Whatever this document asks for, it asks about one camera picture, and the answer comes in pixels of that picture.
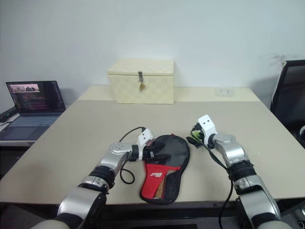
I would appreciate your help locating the black office chair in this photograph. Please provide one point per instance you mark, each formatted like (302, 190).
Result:
(293, 90)

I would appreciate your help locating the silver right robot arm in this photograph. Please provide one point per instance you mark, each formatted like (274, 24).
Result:
(231, 152)

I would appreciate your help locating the black table tennis paddle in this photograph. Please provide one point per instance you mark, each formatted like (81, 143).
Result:
(175, 149)

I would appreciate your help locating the black table frame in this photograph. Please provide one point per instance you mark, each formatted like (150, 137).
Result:
(166, 212)

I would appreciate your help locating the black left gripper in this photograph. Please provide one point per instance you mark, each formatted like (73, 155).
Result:
(149, 153)

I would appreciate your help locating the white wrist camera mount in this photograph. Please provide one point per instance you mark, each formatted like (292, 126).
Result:
(207, 124)
(144, 138)

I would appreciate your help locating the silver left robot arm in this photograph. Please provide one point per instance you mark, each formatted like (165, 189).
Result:
(112, 162)

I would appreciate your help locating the brass padlock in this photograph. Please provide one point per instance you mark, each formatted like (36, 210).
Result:
(142, 87)

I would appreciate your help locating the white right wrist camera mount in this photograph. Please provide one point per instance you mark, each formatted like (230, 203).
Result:
(207, 124)

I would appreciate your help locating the black racket cover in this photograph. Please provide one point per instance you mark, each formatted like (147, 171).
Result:
(152, 186)

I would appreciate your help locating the white power socket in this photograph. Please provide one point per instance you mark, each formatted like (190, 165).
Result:
(224, 91)

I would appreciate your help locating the cream woven lidded box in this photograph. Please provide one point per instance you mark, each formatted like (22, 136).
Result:
(152, 88)

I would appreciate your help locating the metal box latch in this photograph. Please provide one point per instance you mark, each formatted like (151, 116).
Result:
(140, 75)

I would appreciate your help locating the black electronic device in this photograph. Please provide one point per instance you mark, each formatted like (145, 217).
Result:
(8, 114)

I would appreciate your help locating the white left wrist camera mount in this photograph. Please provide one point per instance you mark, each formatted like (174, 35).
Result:
(144, 138)

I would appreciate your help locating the open laptop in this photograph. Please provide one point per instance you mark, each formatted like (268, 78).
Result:
(35, 97)

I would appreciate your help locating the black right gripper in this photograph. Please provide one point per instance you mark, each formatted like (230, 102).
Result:
(202, 137)

